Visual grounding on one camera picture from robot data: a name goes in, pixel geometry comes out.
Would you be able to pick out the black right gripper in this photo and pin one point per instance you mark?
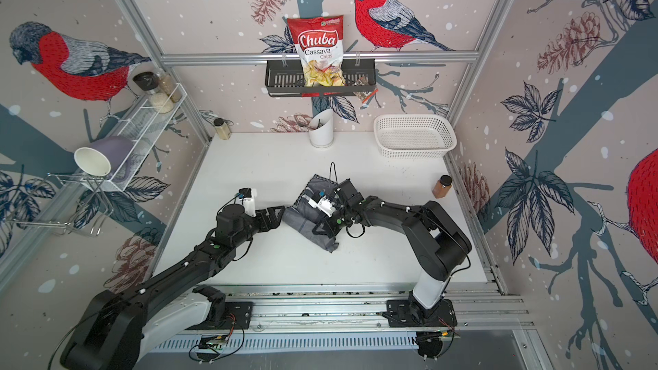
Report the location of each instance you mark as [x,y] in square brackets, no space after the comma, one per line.
[328,229]

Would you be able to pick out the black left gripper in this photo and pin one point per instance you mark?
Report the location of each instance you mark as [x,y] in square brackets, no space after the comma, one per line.
[274,220]

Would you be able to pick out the grey plaid pillowcase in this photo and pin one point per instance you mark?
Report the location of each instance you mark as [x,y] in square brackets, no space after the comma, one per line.
[303,218]

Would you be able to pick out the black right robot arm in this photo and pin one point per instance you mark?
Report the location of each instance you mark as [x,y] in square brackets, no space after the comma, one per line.
[438,243]

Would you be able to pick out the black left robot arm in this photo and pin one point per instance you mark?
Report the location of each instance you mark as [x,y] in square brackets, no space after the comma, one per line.
[118,329]

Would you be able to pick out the white utensil holder cup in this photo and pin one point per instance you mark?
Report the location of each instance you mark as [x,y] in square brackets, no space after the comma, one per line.
[321,129]

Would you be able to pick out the white perforated plastic basket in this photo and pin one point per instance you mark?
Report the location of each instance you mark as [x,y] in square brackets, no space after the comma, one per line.
[414,136]

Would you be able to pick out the brown spice bottle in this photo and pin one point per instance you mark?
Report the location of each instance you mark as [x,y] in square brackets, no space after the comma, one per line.
[442,187]

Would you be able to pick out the small yellow spice jar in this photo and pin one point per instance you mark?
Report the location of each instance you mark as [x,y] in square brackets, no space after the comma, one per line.
[222,128]

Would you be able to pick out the purple white cup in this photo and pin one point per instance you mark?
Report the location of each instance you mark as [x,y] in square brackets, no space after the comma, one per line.
[104,156]

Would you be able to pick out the clear glass jar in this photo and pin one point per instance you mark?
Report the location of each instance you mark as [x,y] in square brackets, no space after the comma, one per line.
[168,85]

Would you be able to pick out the black lid spice jar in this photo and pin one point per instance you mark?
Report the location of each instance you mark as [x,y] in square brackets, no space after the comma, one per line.
[148,82]

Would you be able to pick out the red Chuba chips bag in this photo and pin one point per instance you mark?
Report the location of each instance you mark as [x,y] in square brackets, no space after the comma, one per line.
[319,43]

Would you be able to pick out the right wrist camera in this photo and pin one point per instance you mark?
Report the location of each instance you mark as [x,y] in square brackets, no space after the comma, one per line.
[324,204]

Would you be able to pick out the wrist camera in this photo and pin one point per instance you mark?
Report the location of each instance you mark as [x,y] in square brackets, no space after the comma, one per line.
[246,198]
[324,204]

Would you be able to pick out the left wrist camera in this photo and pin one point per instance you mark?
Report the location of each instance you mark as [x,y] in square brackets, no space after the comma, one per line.
[246,198]

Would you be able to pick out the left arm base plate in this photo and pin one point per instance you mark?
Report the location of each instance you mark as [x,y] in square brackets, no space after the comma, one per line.
[224,315]

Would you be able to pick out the red handled brush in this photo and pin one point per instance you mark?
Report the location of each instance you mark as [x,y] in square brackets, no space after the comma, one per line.
[366,97]

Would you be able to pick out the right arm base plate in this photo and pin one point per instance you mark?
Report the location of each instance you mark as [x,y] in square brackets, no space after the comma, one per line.
[409,313]

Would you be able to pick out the white wire wall shelf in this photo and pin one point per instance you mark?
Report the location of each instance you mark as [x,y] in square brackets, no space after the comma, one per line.
[142,126]

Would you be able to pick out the black wire wall basket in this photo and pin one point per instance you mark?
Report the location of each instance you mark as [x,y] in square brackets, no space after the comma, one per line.
[296,79]

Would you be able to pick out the wire cup holder rack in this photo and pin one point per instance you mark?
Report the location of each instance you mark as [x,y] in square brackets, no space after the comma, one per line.
[62,205]

